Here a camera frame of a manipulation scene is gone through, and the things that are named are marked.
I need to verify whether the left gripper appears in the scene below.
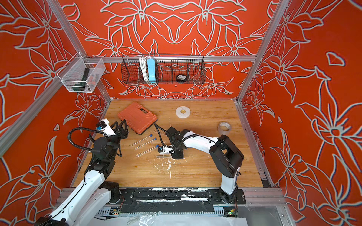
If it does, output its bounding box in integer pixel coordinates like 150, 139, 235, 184
107, 120, 128, 161

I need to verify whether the clear test tube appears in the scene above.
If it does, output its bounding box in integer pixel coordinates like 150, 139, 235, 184
135, 139, 154, 150
156, 154, 172, 159
131, 135, 150, 146
136, 146, 158, 157

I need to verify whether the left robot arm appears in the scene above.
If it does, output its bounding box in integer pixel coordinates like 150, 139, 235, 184
35, 119, 129, 226

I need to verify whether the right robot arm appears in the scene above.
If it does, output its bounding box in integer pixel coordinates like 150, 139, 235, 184
154, 124, 245, 203

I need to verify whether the orange plastic tool case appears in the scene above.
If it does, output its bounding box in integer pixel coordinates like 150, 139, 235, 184
117, 102, 157, 135

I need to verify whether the white tape roll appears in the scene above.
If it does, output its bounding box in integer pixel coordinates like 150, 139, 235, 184
175, 106, 191, 119

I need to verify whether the clear tape roll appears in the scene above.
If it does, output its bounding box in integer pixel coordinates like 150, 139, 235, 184
218, 122, 232, 136

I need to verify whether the green black tool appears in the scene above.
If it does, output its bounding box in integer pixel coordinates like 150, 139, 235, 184
73, 67, 90, 91

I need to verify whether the small black device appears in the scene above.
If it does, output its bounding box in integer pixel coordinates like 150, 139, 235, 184
176, 74, 187, 83

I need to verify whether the light blue box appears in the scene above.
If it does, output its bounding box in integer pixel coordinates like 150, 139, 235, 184
147, 58, 156, 83

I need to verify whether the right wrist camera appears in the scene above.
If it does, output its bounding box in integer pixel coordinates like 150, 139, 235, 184
157, 146, 174, 154

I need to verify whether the clear acrylic wall box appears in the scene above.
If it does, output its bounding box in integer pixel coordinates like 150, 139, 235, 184
57, 52, 106, 93

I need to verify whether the black wire basket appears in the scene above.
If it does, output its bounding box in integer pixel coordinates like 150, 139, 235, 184
121, 54, 206, 85

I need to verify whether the white cable bundle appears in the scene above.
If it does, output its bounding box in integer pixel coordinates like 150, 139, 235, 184
139, 56, 149, 82

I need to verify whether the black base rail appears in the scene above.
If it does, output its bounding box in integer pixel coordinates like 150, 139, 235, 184
95, 187, 247, 214

